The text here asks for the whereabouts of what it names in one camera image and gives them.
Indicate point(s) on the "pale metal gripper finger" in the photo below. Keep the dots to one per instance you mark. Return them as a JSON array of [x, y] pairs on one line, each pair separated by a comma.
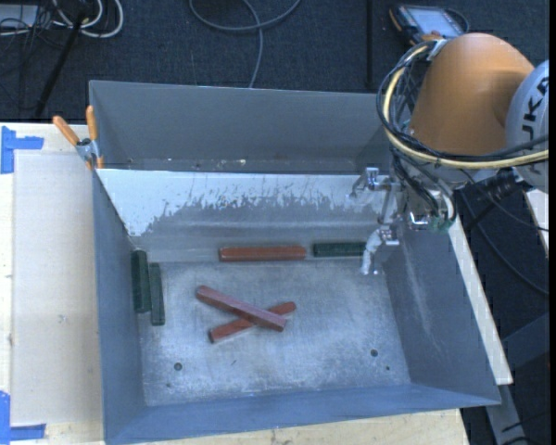
[[389, 237], [372, 179]]

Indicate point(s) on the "dark green flat block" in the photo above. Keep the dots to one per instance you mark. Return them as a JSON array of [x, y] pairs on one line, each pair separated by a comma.
[[156, 295], [339, 249], [140, 281]]

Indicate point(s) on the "red-brown flat block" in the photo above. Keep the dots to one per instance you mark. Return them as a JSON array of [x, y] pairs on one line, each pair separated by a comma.
[[241, 308], [227, 330], [261, 253]]

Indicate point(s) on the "grey metal bin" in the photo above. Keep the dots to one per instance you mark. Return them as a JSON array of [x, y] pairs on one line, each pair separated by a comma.
[[278, 341]]

